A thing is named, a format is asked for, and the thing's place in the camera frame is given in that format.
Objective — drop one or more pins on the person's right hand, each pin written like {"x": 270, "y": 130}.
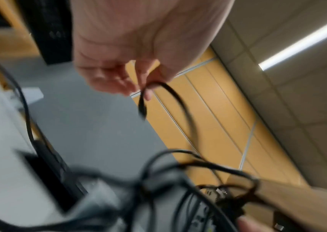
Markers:
{"x": 252, "y": 225}

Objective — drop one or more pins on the person's left hand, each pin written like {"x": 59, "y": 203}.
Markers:
{"x": 140, "y": 34}

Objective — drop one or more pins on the clear plastic compartment box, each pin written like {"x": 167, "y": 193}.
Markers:
{"x": 100, "y": 197}

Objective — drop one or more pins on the brown cardboard box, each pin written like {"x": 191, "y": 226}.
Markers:
{"x": 301, "y": 204}

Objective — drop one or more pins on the black desktop computer tower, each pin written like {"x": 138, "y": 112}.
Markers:
{"x": 206, "y": 217}

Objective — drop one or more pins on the black monitor with square stand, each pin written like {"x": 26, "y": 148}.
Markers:
{"x": 49, "y": 29}

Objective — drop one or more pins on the grey desk partition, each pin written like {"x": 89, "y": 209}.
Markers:
{"x": 94, "y": 126}

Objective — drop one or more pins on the yellow partition panel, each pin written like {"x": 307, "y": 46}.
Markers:
{"x": 223, "y": 117}

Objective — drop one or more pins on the ceiling strip light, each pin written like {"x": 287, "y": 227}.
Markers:
{"x": 304, "y": 40}

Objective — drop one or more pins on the black keyboard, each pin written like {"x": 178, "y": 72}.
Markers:
{"x": 57, "y": 176}

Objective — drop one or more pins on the small white plastic bracket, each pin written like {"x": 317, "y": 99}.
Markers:
{"x": 31, "y": 95}

